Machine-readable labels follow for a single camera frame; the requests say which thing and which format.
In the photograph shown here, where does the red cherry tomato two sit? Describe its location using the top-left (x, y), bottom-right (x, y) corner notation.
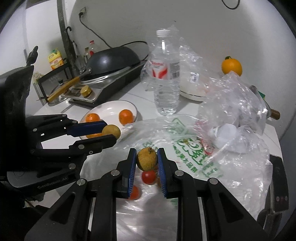
top-left (142, 170), bottom-right (157, 185)

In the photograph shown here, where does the red cherry tomato three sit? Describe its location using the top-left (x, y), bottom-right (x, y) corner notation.
top-left (129, 185), bottom-right (140, 200)

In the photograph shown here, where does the brown longan two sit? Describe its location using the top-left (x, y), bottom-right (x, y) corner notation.
top-left (137, 147), bottom-right (158, 171)

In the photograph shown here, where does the mandarin orange one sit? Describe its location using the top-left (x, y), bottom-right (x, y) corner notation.
top-left (118, 109), bottom-right (133, 125)

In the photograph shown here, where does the mandarin orange three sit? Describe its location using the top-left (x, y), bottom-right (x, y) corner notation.
top-left (86, 133), bottom-right (103, 138)

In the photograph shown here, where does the red cherry tomato one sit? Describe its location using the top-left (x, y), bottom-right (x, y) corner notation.
top-left (157, 177), bottom-right (161, 187)

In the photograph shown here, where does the mandarin orange two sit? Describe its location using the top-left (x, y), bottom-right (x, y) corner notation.
top-left (85, 113), bottom-right (100, 123)

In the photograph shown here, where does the brown longan one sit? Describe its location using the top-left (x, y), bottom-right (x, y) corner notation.
top-left (101, 125), bottom-right (121, 140)

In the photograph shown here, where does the white round plate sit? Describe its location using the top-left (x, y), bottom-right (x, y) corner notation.
top-left (80, 100), bottom-right (138, 139)

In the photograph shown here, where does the printed clear plastic bag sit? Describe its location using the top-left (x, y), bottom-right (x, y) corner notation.
top-left (81, 114), bottom-right (273, 220)

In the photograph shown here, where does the steel induction cooker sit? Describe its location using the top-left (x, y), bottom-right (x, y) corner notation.
top-left (61, 61), bottom-right (145, 107)

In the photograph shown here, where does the glass pot lid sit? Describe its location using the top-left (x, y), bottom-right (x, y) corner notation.
top-left (43, 79), bottom-right (70, 107)

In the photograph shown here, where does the black dish rack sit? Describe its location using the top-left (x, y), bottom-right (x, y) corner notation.
top-left (37, 62), bottom-right (74, 102)

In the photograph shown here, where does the yellow cooking oil jug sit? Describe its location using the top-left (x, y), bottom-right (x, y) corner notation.
top-left (48, 49), bottom-right (64, 70)

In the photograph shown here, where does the clear oil bottle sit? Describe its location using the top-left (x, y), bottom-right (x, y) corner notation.
top-left (84, 47), bottom-right (90, 63)

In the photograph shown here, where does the black wok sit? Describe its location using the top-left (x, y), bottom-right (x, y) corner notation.
top-left (47, 46), bottom-right (140, 102)

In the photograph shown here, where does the red label sauce bottle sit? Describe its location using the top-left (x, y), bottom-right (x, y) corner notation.
top-left (89, 40), bottom-right (98, 56)

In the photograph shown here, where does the crumpled clear plastic bag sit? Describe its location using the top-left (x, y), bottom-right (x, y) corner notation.
top-left (196, 71), bottom-right (269, 144)

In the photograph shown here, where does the bagged white bowl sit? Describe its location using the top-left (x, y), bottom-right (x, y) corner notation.
top-left (140, 24), bottom-right (216, 103)

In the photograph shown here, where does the clear plastic water bottle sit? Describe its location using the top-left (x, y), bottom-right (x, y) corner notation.
top-left (149, 29), bottom-right (180, 115)

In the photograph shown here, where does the yellow green sponge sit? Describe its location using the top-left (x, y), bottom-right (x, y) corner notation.
top-left (258, 91), bottom-right (265, 100)

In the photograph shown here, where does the cooker black power cable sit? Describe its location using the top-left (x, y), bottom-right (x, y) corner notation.
top-left (78, 9), bottom-right (150, 61)

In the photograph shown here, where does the large orange by wall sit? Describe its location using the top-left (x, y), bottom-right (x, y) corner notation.
top-left (221, 56), bottom-right (243, 76)

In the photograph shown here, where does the small pan wooden handle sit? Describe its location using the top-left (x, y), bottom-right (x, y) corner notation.
top-left (249, 85), bottom-right (280, 120)

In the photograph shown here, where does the black hanging power cable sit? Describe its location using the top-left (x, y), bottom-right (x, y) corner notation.
top-left (220, 0), bottom-right (241, 11)

